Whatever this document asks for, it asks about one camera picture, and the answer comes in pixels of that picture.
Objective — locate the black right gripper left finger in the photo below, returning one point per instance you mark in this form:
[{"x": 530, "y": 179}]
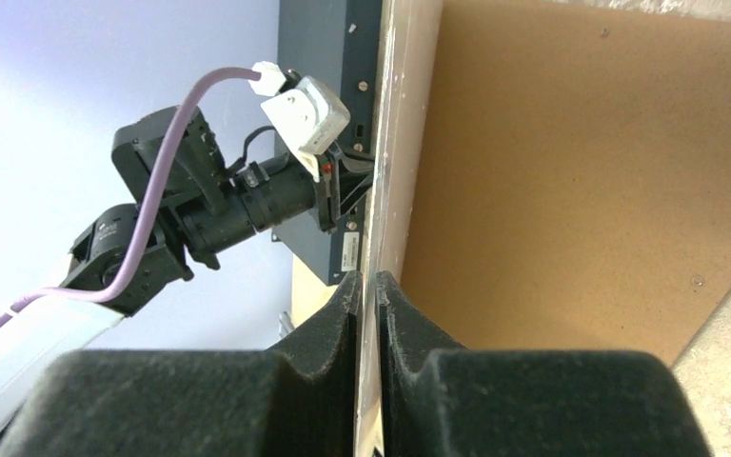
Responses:
[{"x": 296, "y": 398}]

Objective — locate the dark blue electronics box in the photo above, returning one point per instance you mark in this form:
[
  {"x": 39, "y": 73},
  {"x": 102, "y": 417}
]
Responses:
[{"x": 330, "y": 51}]

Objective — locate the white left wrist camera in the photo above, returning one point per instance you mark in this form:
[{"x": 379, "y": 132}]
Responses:
[{"x": 308, "y": 118}]

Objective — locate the brown frame backing board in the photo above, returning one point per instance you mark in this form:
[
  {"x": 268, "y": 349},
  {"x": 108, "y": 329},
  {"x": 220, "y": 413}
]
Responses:
[{"x": 574, "y": 187}]

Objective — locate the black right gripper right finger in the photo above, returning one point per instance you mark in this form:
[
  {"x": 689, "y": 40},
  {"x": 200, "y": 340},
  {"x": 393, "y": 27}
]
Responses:
[{"x": 443, "y": 399}]

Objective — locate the clear acrylic glass pane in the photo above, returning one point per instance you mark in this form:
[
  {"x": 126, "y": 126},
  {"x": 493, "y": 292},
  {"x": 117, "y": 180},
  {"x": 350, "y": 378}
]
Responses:
[{"x": 368, "y": 425}]

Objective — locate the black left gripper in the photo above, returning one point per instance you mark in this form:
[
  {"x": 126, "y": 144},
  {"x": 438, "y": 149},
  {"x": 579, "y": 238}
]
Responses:
[{"x": 262, "y": 196}]

